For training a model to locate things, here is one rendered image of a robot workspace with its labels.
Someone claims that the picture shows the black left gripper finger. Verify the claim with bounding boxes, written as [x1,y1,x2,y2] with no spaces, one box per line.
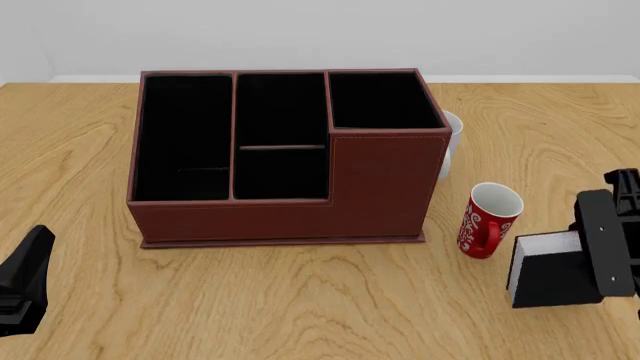
[0,224,56,306]

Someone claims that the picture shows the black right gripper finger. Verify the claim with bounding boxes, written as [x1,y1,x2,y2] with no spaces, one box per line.
[602,168,640,220]

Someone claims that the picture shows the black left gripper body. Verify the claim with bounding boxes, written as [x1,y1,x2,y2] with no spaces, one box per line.
[0,286,47,336]

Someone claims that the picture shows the red-brown desk caddy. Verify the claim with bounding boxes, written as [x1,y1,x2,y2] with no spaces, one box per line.
[125,68,454,250]

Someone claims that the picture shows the black flat plate rounded ends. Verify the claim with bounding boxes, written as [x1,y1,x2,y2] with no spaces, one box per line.
[573,189,637,298]

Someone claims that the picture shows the red mug with white pattern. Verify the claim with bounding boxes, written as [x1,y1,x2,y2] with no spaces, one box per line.
[455,181,525,260]

